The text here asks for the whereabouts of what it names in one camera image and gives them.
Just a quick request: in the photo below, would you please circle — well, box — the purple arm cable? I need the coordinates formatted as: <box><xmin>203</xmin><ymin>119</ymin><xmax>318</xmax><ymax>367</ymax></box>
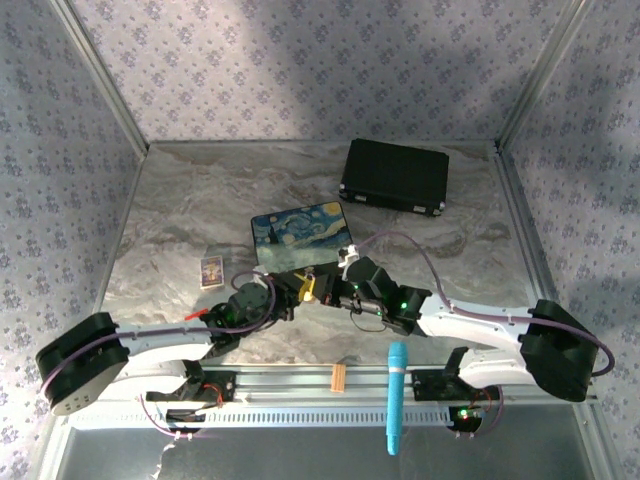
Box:
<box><xmin>357</xmin><ymin>230</ymin><xmax>616</xmax><ymax>377</ymax></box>
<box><xmin>40</xmin><ymin>269</ymin><xmax>279</xmax><ymax>401</ymax></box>

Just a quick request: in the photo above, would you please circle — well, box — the white string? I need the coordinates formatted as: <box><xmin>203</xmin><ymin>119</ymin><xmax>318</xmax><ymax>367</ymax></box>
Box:
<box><xmin>151</xmin><ymin>442</ymin><xmax>174</xmax><ymax>476</ymax></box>

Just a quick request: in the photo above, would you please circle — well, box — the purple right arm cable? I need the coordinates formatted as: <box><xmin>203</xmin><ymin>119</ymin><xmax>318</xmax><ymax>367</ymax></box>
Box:
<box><xmin>357</xmin><ymin>230</ymin><xmax>616</xmax><ymax>377</ymax></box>

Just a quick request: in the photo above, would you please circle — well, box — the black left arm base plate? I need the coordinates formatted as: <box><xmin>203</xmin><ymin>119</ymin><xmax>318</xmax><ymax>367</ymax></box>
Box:
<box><xmin>143</xmin><ymin>370</ymin><xmax>237</xmax><ymax>405</ymax></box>

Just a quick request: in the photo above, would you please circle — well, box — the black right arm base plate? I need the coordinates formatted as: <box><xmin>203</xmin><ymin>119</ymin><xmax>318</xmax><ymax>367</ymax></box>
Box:
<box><xmin>410</xmin><ymin>368</ymin><xmax>504</xmax><ymax>402</ymax></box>

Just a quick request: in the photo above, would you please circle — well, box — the yellow padlock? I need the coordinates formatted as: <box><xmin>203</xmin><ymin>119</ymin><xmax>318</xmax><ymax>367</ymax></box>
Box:
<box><xmin>295</xmin><ymin>269</ymin><xmax>318</xmax><ymax>305</ymax></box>

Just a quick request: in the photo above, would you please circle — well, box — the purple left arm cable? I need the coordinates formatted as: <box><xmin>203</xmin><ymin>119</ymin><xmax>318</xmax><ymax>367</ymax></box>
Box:
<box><xmin>40</xmin><ymin>269</ymin><xmax>279</xmax><ymax>401</ymax></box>

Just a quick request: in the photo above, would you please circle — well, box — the white slotted cable duct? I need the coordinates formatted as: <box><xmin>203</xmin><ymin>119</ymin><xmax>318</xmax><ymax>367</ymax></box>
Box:
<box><xmin>67</xmin><ymin>403</ymin><xmax>464</xmax><ymax>432</ymax></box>

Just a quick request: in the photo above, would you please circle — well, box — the black hard case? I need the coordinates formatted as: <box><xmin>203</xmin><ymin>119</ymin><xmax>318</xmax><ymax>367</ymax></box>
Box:
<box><xmin>338</xmin><ymin>138</ymin><xmax>450</xmax><ymax>218</ymax></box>

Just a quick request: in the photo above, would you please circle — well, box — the starry night print box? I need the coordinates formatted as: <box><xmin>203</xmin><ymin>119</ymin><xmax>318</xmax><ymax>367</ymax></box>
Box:
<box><xmin>250</xmin><ymin>200</ymin><xmax>356</xmax><ymax>274</ymax></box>

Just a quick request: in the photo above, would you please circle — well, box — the aluminium enclosure corner post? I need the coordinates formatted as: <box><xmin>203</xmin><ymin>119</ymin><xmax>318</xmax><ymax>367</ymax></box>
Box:
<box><xmin>48</xmin><ymin>0</ymin><xmax>151</xmax><ymax>154</ymax></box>
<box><xmin>495</xmin><ymin>0</ymin><xmax>601</xmax><ymax>151</ymax></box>

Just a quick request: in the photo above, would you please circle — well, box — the aluminium mounting rail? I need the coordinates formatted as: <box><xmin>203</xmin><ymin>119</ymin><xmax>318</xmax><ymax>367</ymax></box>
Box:
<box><xmin>107</xmin><ymin>363</ymin><xmax>599</xmax><ymax>407</ymax></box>

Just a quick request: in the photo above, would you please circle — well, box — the small playing card box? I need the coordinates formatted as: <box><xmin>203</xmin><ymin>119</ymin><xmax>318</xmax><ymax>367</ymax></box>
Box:
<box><xmin>199</xmin><ymin>255</ymin><xmax>226</xmax><ymax>291</ymax></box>

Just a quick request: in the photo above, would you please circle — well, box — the blue marker pen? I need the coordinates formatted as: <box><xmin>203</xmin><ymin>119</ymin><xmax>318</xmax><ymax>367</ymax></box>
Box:
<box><xmin>385</xmin><ymin>342</ymin><xmax>409</xmax><ymax>457</ymax></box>

